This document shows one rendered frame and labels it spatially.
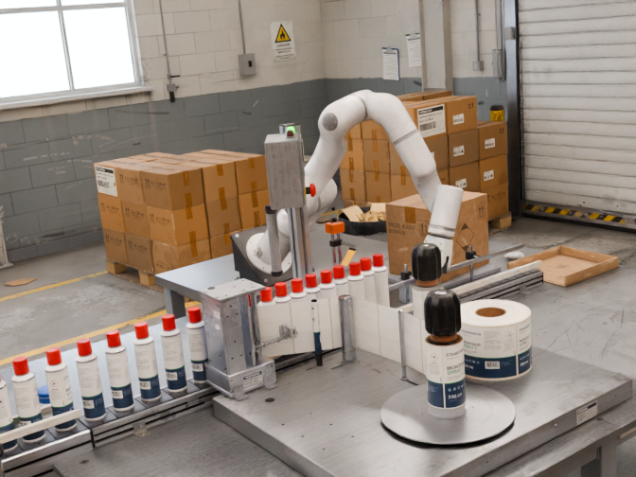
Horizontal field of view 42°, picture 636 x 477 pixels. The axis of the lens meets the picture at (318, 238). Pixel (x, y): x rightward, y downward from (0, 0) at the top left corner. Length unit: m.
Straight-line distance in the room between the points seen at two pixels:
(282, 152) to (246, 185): 3.73
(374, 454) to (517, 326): 0.53
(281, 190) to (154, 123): 5.89
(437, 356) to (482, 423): 0.18
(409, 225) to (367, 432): 1.24
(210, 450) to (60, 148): 5.94
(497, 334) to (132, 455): 0.92
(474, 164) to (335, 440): 4.93
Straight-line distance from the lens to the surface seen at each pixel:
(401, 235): 3.05
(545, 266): 3.22
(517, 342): 2.14
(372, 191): 6.50
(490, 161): 6.82
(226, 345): 2.10
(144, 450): 2.09
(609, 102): 6.88
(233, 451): 2.01
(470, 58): 7.83
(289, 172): 2.30
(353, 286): 2.46
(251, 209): 6.05
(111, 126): 7.96
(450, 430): 1.90
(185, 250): 5.79
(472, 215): 3.09
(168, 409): 2.20
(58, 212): 7.81
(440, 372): 1.90
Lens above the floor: 1.77
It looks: 14 degrees down
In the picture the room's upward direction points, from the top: 5 degrees counter-clockwise
